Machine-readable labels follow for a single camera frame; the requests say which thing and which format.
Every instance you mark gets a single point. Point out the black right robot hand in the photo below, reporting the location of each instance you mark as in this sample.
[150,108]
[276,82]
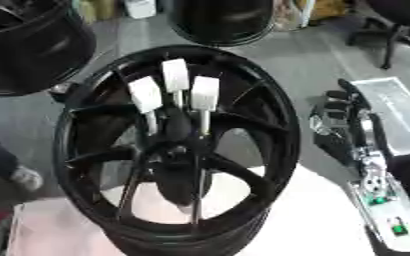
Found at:
[337,133]

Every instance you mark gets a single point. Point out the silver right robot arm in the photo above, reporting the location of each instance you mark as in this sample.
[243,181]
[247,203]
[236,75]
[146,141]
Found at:
[383,206]

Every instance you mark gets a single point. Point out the black spoked wheel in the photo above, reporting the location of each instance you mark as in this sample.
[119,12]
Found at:
[261,126]

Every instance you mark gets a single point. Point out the black round wheel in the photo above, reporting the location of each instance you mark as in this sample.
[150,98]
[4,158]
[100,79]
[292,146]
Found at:
[223,20]
[33,46]

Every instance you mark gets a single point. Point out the silver metal case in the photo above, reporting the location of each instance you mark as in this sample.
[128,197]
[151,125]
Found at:
[398,113]

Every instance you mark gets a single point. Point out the black office chair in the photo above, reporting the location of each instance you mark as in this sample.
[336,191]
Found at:
[396,26]

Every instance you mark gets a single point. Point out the white box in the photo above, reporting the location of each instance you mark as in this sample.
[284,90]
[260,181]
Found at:
[139,8]

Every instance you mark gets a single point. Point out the person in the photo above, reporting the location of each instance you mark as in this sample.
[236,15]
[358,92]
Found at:
[7,166]

